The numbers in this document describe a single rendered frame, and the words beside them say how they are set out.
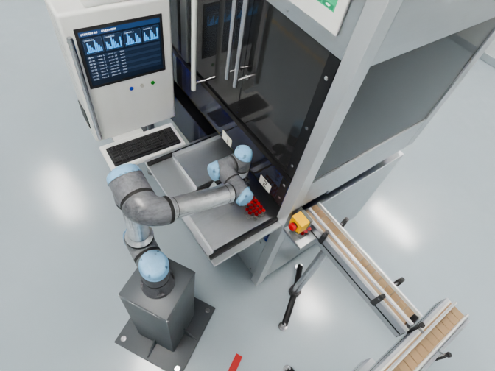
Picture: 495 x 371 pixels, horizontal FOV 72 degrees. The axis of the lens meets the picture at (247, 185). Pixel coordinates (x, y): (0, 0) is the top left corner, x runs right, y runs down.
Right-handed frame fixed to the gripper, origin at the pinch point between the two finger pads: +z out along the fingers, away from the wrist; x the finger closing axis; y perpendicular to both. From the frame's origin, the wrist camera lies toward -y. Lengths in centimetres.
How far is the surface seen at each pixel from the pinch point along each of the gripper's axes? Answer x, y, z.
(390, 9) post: 17, 25, -102
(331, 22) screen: 14, 12, -92
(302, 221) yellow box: 16.4, 32.2, -7.1
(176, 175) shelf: -15.7, -29.1, 8.0
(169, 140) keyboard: -5, -58, 13
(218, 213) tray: -9.1, 2.1, 7.8
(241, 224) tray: -2.2, 13.0, 7.8
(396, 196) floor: 173, 27, 96
